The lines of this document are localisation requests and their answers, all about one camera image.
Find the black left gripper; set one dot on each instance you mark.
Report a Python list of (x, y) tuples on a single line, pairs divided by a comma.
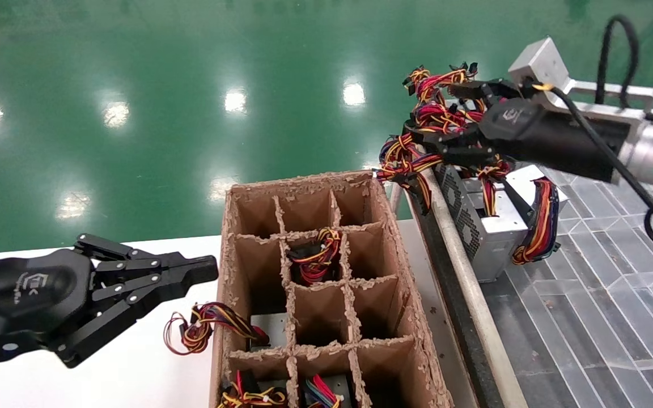
[(26, 294)]

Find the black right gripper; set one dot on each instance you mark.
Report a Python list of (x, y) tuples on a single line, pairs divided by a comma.
[(547, 139)]

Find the silver right wrist bracket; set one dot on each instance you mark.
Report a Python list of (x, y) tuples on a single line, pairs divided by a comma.
[(539, 62)]

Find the white padded rail pipe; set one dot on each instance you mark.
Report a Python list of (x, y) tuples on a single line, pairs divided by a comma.
[(474, 294)]

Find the black rack base frame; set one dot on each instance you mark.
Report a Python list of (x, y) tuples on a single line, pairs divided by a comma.
[(456, 317)]

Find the brown cardboard divider box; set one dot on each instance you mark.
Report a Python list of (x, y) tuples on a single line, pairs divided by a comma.
[(315, 309)]

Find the clear acrylic divider tray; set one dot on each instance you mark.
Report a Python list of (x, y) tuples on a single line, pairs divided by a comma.
[(587, 317)]

